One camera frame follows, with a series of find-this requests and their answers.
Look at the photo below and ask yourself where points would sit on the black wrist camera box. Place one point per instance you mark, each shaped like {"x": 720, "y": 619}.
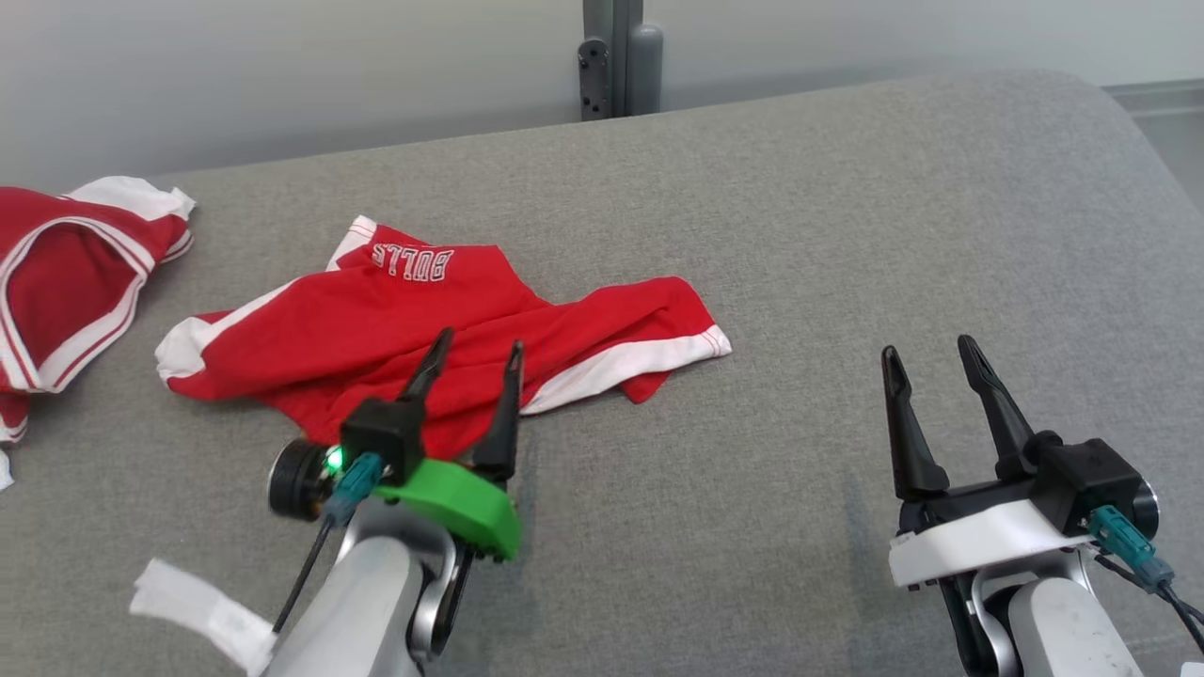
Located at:
{"x": 381, "y": 432}
{"x": 1086, "y": 480}

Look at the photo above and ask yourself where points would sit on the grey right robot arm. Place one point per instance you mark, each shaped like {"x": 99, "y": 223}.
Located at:
{"x": 1063, "y": 621}

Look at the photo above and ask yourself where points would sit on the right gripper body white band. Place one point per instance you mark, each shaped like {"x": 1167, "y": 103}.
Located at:
{"x": 978, "y": 541}

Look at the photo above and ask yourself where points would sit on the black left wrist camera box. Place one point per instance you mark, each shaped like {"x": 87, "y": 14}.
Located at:
{"x": 381, "y": 432}

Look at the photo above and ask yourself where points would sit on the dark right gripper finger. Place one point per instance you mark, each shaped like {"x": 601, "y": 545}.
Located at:
{"x": 910, "y": 432}
{"x": 997, "y": 404}

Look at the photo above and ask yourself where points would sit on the red white basketball jersey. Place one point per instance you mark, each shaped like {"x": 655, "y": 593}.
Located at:
{"x": 66, "y": 273}

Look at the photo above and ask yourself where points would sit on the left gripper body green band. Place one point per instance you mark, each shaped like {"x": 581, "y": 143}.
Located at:
{"x": 461, "y": 503}

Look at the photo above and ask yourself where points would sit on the red shorts white trim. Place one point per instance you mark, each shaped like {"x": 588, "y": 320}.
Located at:
{"x": 376, "y": 320}

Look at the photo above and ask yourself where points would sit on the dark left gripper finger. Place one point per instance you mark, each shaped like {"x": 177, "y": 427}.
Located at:
{"x": 431, "y": 365}
{"x": 505, "y": 423}

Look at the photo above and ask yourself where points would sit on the grey metal post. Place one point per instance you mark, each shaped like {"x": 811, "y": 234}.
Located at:
{"x": 621, "y": 56}

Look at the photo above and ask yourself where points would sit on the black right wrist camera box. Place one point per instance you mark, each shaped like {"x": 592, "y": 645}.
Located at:
{"x": 1086, "y": 480}

